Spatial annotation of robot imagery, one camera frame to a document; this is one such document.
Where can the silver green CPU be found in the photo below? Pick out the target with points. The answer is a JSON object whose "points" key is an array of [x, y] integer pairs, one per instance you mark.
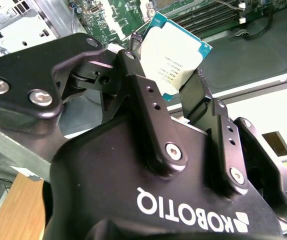
{"points": [[168, 50]]}

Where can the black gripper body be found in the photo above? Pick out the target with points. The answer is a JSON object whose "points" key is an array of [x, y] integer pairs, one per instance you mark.
{"points": [[108, 187]]}

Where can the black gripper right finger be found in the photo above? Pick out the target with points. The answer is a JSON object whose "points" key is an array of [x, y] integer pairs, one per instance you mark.
{"points": [[231, 150]]}

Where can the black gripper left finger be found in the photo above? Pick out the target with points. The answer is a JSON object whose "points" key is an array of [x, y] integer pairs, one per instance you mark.
{"points": [[21, 70]]}

